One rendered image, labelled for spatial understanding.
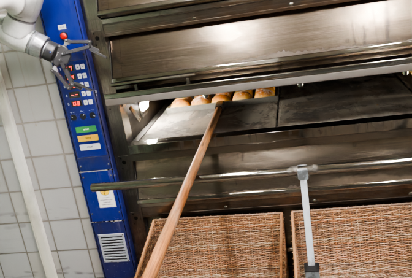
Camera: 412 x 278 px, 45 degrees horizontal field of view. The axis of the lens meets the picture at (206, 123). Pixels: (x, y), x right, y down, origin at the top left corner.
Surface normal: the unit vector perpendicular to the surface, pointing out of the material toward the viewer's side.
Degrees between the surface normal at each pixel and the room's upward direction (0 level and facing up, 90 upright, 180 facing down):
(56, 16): 90
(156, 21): 90
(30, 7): 126
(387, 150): 70
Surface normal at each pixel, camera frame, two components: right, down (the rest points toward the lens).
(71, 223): -0.16, 0.30
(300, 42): -0.20, -0.04
